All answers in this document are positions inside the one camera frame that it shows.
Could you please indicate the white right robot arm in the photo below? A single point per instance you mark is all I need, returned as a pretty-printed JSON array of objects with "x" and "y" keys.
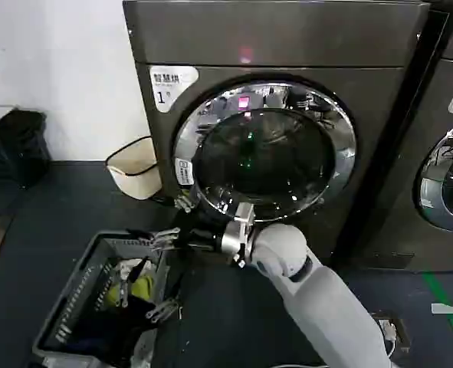
[{"x": 318, "y": 291}]

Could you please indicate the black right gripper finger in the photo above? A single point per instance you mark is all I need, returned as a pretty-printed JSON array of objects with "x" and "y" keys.
[
  {"x": 165, "y": 238},
  {"x": 185, "y": 202},
  {"x": 123, "y": 289},
  {"x": 161, "y": 310}
]

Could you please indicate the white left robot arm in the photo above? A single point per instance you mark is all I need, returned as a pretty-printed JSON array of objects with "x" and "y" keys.
[{"x": 143, "y": 352}]

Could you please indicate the round glass dryer door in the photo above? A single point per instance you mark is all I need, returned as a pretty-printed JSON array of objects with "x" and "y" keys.
[
  {"x": 264, "y": 153},
  {"x": 452, "y": 184}
]

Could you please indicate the white cloth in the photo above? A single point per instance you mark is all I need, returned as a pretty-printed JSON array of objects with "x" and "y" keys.
[{"x": 124, "y": 266}]

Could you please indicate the dark blue cloth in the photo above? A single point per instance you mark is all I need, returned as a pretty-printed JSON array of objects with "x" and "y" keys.
[{"x": 96, "y": 333}]

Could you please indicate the grey dryer with number label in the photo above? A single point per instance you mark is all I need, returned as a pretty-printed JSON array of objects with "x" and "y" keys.
[
  {"x": 272, "y": 42},
  {"x": 410, "y": 161}
]

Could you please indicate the white floor tape piece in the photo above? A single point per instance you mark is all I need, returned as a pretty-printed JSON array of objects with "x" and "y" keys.
[{"x": 446, "y": 309}]

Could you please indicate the green floor tape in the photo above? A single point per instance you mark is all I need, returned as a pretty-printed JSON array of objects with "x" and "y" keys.
[{"x": 440, "y": 293}]

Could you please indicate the grey plastic laundry basket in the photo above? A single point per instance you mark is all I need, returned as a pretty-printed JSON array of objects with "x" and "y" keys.
[{"x": 69, "y": 303}]

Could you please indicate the floor socket box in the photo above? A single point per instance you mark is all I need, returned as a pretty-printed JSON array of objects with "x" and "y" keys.
[{"x": 400, "y": 333}]

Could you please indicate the yellow-green cloth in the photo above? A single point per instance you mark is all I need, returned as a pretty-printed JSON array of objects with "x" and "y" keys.
[{"x": 143, "y": 287}]

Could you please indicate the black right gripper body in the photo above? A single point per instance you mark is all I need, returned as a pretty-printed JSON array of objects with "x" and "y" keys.
[{"x": 201, "y": 234}]

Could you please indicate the small white waste bin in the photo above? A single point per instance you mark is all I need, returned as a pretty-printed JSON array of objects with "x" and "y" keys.
[{"x": 134, "y": 172}]

